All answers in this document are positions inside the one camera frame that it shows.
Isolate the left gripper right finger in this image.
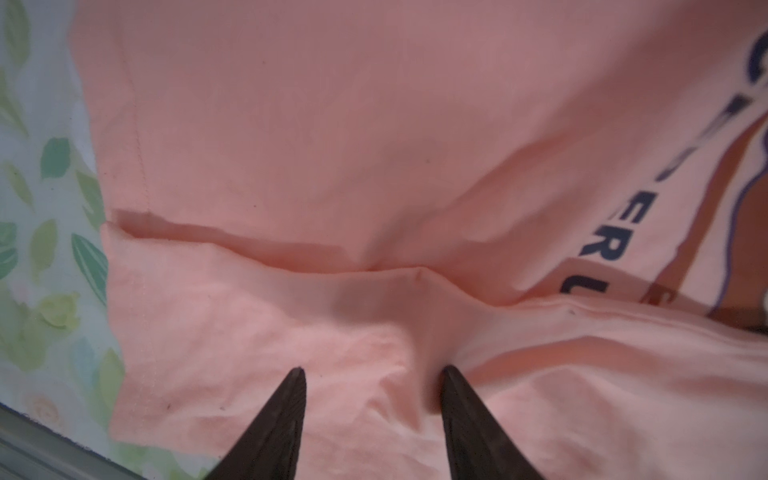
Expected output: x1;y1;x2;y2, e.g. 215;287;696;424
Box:
440;365;543;480

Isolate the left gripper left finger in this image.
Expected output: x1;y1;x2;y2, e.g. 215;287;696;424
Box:
206;367;307;480

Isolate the pink printed t-shirt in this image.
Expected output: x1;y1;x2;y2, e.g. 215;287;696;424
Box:
71;1;767;479

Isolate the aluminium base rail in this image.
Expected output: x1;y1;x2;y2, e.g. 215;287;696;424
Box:
1;404;142;480

